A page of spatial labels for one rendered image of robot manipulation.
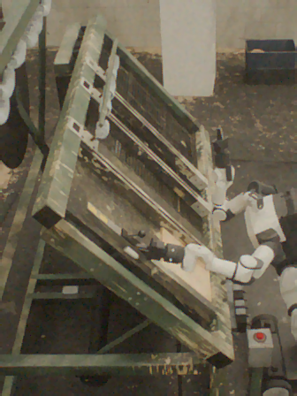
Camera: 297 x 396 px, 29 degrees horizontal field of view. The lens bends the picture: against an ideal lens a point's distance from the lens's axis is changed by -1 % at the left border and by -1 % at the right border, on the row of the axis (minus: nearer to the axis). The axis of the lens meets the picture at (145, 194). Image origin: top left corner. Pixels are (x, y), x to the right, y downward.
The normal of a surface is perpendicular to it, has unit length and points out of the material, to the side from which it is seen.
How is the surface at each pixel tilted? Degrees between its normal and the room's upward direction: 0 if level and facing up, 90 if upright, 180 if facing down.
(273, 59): 91
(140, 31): 90
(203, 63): 90
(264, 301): 0
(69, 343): 0
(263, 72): 90
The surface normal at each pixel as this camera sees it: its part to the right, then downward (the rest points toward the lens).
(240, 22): -0.16, 0.61
